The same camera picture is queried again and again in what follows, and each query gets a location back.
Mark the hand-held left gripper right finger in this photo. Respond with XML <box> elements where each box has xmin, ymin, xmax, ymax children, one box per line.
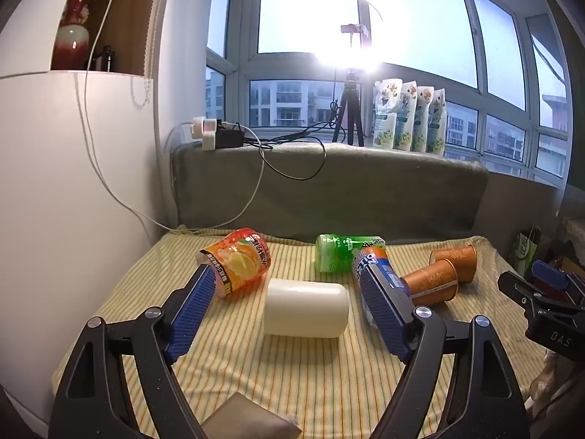
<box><xmin>359</xmin><ymin>268</ymin><xmax>533</xmax><ymax>439</ymax></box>

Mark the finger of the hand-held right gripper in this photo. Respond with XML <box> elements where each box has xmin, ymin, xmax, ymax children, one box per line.
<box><xmin>530</xmin><ymin>260</ymin><xmax>585</xmax><ymax>303</ymax></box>
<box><xmin>498</xmin><ymin>271</ymin><xmax>550</xmax><ymax>315</ymax></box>

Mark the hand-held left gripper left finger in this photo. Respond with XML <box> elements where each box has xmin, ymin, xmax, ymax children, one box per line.
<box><xmin>48</xmin><ymin>264</ymin><xmax>218</xmax><ymax>439</ymax></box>

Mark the white cup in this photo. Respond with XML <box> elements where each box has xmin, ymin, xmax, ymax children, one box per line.
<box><xmin>264</xmin><ymin>278</ymin><xmax>350</xmax><ymax>339</ymax></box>

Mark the copper paper cup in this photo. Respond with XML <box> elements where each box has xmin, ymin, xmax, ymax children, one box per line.
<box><xmin>400</xmin><ymin>259</ymin><xmax>459</xmax><ymax>307</ymax></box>
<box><xmin>430</xmin><ymin>244</ymin><xmax>478</xmax><ymax>283</ymax></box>

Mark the blue printed cup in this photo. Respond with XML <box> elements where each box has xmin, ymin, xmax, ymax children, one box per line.
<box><xmin>352</xmin><ymin>247</ymin><xmax>412</xmax><ymax>330</ymax></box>

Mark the orange printed cup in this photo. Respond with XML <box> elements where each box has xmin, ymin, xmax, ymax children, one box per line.
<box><xmin>197</xmin><ymin>227</ymin><xmax>272</xmax><ymax>300</ymax></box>

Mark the green printed cup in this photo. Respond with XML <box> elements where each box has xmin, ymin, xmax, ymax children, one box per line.
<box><xmin>315</xmin><ymin>233</ymin><xmax>387</xmax><ymax>274</ymax></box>

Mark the green paper bag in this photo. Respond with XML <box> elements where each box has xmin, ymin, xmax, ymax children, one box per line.
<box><xmin>514</xmin><ymin>226</ymin><xmax>544</xmax><ymax>275</ymax></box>

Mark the yellow striped cloth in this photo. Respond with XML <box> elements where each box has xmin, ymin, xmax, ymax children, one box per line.
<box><xmin>52</xmin><ymin>228</ymin><xmax>549</xmax><ymax>439</ymax></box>

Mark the grey pad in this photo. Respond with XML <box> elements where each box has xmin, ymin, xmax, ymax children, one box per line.
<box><xmin>201</xmin><ymin>392</ymin><xmax>301</xmax><ymax>439</ymax></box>

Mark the white cabinet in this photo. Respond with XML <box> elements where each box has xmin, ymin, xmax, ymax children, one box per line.
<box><xmin>0</xmin><ymin>0</ymin><xmax>179</xmax><ymax>431</ymax></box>

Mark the black power adapter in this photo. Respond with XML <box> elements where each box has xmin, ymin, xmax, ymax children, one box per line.
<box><xmin>215</xmin><ymin>123</ymin><xmax>245</xmax><ymax>149</ymax></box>

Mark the floral refill pouch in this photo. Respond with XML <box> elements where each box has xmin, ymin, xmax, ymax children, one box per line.
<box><xmin>371</xmin><ymin>78</ymin><xmax>404</xmax><ymax>149</ymax></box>
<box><xmin>393</xmin><ymin>81</ymin><xmax>419</xmax><ymax>153</ymax></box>
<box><xmin>411</xmin><ymin>86</ymin><xmax>435</xmax><ymax>154</ymax></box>
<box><xmin>427</xmin><ymin>89</ymin><xmax>448</xmax><ymax>156</ymax></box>

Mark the black tripod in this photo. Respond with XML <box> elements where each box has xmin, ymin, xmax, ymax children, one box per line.
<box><xmin>331</xmin><ymin>68</ymin><xmax>365</xmax><ymax>147</ymax></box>

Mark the black bottle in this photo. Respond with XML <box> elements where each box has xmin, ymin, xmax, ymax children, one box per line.
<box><xmin>87</xmin><ymin>46</ymin><xmax>115</xmax><ymax>73</ymax></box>

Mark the red and white vase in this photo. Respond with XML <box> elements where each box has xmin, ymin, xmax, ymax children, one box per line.
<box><xmin>55</xmin><ymin>0</ymin><xmax>100</xmax><ymax>71</ymax></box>

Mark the white cable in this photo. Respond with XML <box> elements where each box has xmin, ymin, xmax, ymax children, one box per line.
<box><xmin>73</xmin><ymin>0</ymin><xmax>266</xmax><ymax>234</ymax></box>

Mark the black cable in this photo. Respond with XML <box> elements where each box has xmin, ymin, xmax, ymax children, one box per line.
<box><xmin>235</xmin><ymin>80</ymin><xmax>346</xmax><ymax>180</ymax></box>

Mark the ring light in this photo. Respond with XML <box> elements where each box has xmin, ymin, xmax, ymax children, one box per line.
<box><xmin>320</xmin><ymin>0</ymin><xmax>385</xmax><ymax>74</ymax></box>

